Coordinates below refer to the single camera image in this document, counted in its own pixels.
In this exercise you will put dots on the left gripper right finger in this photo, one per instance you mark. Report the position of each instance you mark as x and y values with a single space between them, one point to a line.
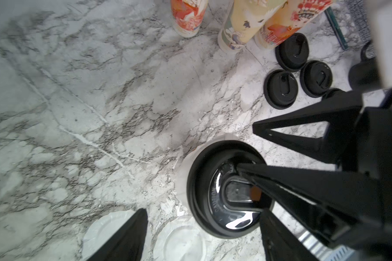
279 243

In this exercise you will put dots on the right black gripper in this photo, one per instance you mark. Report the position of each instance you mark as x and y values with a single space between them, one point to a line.
352 206

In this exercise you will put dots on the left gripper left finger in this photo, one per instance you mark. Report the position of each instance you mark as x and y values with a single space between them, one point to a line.
127 243

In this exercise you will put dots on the black cup lid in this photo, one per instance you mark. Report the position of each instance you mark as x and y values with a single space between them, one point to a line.
316 78
293 53
223 203
332 93
280 89

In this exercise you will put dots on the black mug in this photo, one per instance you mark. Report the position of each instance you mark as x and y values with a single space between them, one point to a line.
364 76

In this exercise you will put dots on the red flower paper cup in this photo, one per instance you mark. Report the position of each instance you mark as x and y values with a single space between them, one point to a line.
288 20

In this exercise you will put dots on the yellow patterned paper cup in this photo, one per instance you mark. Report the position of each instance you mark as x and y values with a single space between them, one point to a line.
244 19

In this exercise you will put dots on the back left paper cup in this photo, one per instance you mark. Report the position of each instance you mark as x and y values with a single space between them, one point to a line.
188 16

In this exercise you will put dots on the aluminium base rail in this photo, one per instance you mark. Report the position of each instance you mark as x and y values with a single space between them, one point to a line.
323 253

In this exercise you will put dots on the green handled fork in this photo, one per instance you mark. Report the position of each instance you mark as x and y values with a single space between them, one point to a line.
336 28

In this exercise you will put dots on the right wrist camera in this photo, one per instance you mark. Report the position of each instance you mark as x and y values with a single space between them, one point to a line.
379 15

